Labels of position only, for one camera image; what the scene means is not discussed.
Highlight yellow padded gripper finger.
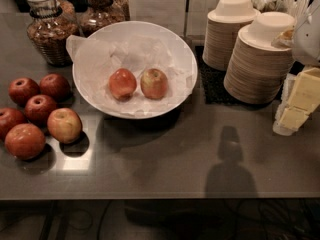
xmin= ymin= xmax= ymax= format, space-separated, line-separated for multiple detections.
xmin=273 ymin=66 xmax=320 ymax=136

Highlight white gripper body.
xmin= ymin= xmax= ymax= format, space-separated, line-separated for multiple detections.
xmin=292 ymin=0 xmax=320 ymax=67

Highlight small tan gripper finger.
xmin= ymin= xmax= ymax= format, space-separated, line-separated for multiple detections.
xmin=271 ymin=29 xmax=293 ymax=48

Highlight white bowl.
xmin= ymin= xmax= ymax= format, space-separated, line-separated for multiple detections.
xmin=71 ymin=20 xmax=199 ymax=120

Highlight yellowish apple front right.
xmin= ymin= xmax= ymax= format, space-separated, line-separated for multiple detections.
xmin=47 ymin=108 xmax=82 ymax=144

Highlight red apple back right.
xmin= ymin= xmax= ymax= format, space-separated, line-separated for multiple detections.
xmin=39 ymin=73 xmax=71 ymax=102

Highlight red apple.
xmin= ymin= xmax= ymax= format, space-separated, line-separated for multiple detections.
xmin=5 ymin=123 xmax=46 ymax=160
xmin=39 ymin=73 xmax=71 ymax=102
xmin=0 ymin=107 xmax=27 ymax=141
xmin=8 ymin=77 xmax=40 ymax=107
xmin=24 ymin=94 xmax=57 ymax=127

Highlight red apple middle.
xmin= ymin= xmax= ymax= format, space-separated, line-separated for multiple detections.
xmin=24 ymin=94 xmax=57 ymax=127

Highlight red apple back left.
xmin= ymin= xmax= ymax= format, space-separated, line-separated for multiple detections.
xmin=8 ymin=77 xmax=40 ymax=107

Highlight red apple front left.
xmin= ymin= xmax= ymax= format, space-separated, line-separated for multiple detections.
xmin=5 ymin=123 xmax=46 ymax=160

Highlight red apple far left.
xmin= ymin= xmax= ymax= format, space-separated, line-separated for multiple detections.
xmin=0 ymin=107 xmax=27 ymax=141

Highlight front stack paper bowls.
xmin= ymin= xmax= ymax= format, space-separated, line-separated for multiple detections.
xmin=223 ymin=12 xmax=295 ymax=104

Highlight stack paper bowls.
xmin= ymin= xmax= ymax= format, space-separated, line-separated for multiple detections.
xmin=202 ymin=0 xmax=260 ymax=71
xmin=223 ymin=12 xmax=295 ymax=104

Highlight rear stack paper bowls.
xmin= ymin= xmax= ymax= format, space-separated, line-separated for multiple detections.
xmin=202 ymin=0 xmax=260 ymax=71

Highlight black mesh mat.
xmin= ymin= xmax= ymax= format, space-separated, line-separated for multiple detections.
xmin=195 ymin=45 xmax=302 ymax=106

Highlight back glass granola jar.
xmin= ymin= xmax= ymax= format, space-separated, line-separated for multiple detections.
xmin=79 ymin=0 xmax=125 ymax=37

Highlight glass granola jar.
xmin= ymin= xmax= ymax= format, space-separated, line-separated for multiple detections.
xmin=79 ymin=0 xmax=125 ymax=37
xmin=26 ymin=0 xmax=80 ymax=67

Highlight white paper liner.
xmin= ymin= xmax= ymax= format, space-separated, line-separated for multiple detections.
xmin=65 ymin=34 xmax=195 ymax=116

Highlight front glass granola jar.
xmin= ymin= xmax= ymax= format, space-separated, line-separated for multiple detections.
xmin=26 ymin=0 xmax=80 ymax=67

